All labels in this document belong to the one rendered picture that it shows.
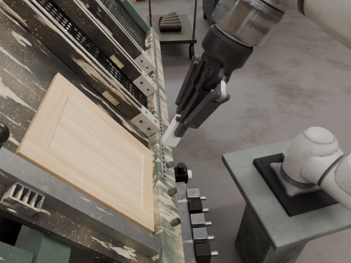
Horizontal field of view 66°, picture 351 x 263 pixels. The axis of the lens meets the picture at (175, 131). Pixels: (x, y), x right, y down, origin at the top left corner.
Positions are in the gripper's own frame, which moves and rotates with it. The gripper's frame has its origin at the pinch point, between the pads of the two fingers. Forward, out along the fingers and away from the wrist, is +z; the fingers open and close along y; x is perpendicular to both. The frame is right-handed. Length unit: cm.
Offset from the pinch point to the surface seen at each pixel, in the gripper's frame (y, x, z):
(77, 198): -4.3, -11.3, 29.4
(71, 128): -28.3, -14.0, 28.3
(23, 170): -5.4, -23.9, 22.7
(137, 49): -113, 20, 32
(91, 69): -58, -9, 23
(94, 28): -91, -8, 21
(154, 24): -361, 104, 85
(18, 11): -61, -35, 13
